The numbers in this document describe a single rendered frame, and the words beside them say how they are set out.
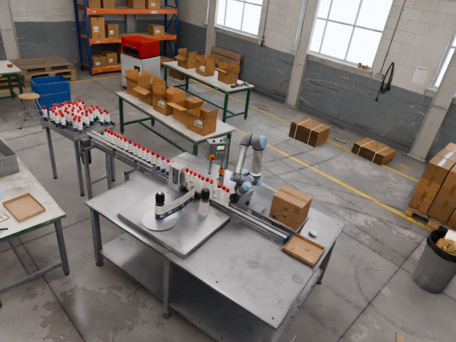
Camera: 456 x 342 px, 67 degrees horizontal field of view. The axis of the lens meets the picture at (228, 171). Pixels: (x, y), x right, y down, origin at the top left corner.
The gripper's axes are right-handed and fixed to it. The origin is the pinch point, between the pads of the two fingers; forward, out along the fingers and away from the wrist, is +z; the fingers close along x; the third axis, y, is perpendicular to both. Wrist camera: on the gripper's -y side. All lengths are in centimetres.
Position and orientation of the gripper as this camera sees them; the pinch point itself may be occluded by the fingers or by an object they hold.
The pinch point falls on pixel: (230, 202)
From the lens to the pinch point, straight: 341.0
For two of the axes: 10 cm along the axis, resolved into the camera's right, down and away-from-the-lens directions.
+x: 6.5, 7.5, -1.3
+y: -5.7, 3.7, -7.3
